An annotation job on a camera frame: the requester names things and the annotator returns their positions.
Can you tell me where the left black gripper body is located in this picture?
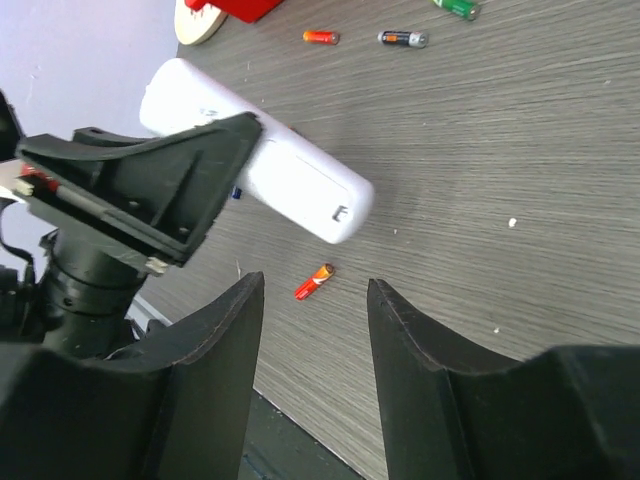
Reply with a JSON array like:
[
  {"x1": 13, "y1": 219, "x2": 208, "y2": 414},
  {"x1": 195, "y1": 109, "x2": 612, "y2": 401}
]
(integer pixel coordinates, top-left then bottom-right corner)
[{"x1": 1, "y1": 100, "x2": 150, "y2": 358}]

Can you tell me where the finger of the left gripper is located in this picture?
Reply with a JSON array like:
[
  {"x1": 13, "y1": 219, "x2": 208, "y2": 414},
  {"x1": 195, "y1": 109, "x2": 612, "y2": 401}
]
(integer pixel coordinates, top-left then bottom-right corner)
[{"x1": 17, "y1": 112, "x2": 263, "y2": 268}]

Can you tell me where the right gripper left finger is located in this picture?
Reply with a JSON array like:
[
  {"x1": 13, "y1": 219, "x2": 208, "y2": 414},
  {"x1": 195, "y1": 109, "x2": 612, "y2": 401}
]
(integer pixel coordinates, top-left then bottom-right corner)
[{"x1": 1, "y1": 272, "x2": 264, "y2": 479}]

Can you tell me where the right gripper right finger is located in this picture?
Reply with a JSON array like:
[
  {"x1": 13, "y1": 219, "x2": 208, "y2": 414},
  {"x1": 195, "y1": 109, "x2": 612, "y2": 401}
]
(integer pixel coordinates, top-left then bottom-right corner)
[{"x1": 367, "y1": 279, "x2": 639, "y2": 479}]

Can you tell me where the white remote control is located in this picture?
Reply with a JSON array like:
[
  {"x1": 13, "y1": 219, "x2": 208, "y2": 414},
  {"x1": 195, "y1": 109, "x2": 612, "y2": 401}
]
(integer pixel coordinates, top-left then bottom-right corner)
[{"x1": 139, "y1": 58, "x2": 375, "y2": 244}]

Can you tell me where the green battery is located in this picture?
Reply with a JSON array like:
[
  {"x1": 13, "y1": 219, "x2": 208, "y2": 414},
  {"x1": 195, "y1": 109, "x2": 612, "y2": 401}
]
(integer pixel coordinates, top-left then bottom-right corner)
[{"x1": 433, "y1": 0, "x2": 481, "y2": 21}]

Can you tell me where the dark blue battery left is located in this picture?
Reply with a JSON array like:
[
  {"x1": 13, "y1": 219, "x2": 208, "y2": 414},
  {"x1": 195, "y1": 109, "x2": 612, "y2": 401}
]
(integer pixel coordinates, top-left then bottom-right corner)
[{"x1": 231, "y1": 186, "x2": 242, "y2": 200}]

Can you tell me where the pink floral plate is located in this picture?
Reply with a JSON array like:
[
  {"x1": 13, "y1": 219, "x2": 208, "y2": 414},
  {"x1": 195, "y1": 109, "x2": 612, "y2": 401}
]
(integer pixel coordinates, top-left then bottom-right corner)
[{"x1": 174, "y1": 1, "x2": 228, "y2": 46}]

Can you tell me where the red battery near front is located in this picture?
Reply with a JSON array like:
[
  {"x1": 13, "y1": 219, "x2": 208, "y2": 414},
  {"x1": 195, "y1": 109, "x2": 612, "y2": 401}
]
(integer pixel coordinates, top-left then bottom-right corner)
[{"x1": 294, "y1": 263, "x2": 335, "y2": 301}]

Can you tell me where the red plastic bin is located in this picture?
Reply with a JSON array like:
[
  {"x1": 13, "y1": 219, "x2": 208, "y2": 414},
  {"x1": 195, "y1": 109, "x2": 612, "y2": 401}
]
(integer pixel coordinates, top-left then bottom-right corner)
[{"x1": 184, "y1": 0, "x2": 282, "y2": 24}]

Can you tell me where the red orange battery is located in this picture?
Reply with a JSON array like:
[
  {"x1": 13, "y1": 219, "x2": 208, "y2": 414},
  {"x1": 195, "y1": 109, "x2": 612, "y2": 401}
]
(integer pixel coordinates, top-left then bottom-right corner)
[{"x1": 302, "y1": 30, "x2": 340, "y2": 45}]

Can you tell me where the black battery centre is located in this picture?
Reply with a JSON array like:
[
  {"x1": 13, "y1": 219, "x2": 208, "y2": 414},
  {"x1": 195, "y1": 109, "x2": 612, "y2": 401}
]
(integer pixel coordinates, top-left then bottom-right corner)
[{"x1": 377, "y1": 30, "x2": 428, "y2": 49}]

